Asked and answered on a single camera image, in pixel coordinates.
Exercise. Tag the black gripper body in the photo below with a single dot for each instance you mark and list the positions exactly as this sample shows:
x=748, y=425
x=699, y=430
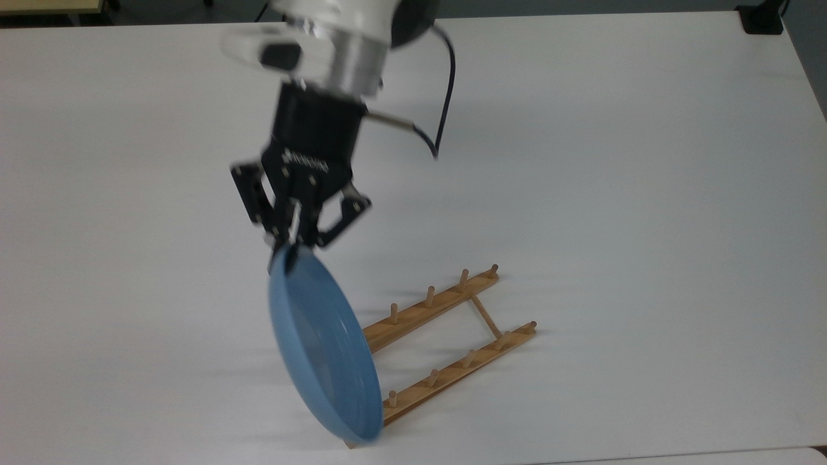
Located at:
x=316, y=142

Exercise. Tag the black table corner clamp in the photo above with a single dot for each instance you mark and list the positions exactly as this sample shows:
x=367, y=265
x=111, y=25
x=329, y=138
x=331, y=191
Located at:
x=762, y=18

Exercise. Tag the blue round plate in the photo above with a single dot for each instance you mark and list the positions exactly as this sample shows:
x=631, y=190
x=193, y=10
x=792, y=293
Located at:
x=323, y=349

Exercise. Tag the yellow wooden table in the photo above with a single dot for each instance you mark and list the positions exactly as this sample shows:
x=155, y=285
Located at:
x=45, y=5

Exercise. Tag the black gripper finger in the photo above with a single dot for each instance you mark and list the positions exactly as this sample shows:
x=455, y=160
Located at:
x=355, y=203
x=255, y=194

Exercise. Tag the wooden plate rack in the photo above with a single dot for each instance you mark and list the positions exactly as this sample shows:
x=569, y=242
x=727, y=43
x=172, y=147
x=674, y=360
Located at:
x=420, y=313

